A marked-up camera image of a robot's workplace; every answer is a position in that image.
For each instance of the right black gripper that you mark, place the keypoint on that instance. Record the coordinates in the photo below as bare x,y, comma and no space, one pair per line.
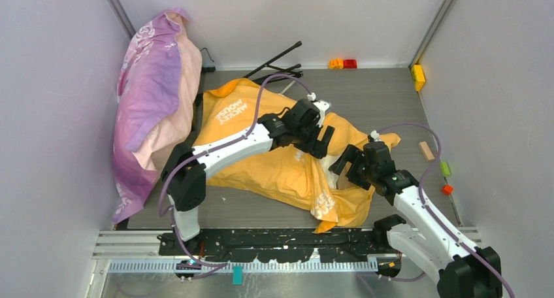
355,155

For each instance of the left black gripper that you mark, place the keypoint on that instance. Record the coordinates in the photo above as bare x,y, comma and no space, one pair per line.
317,148

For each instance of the orange Mickey pillowcase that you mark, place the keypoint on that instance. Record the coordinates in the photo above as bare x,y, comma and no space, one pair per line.
285,174

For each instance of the white quilted pillow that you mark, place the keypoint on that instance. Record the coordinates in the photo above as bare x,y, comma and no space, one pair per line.
335,181

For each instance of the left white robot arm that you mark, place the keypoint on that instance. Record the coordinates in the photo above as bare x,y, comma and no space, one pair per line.
188,168

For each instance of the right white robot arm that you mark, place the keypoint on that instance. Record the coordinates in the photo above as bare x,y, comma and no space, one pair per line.
454,262

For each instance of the pink purple pillow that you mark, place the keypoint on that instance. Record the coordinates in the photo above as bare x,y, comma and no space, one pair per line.
157,87

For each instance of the wooden block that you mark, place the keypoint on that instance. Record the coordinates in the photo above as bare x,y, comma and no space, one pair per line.
426,151

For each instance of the orange toy block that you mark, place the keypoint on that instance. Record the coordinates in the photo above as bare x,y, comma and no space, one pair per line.
336,64

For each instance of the green block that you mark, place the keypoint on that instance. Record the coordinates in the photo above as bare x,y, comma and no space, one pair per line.
445,169

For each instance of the red toy block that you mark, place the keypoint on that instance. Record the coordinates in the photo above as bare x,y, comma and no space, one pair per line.
349,63

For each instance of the orange-red block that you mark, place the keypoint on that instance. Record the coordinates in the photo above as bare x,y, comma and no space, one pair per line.
447,189

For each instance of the yellow block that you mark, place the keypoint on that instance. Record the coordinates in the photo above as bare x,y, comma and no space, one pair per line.
418,77

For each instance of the teal block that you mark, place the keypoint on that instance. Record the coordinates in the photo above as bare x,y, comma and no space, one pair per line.
237,275

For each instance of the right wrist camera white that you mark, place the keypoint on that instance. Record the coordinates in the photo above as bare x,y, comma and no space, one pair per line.
374,136

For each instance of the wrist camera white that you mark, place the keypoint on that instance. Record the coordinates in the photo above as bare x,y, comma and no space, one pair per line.
374,136
321,105

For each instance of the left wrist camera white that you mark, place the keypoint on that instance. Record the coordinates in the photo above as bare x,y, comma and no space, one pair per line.
321,105

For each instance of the white slotted cable duct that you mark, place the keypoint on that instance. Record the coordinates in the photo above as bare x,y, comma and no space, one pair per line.
190,266

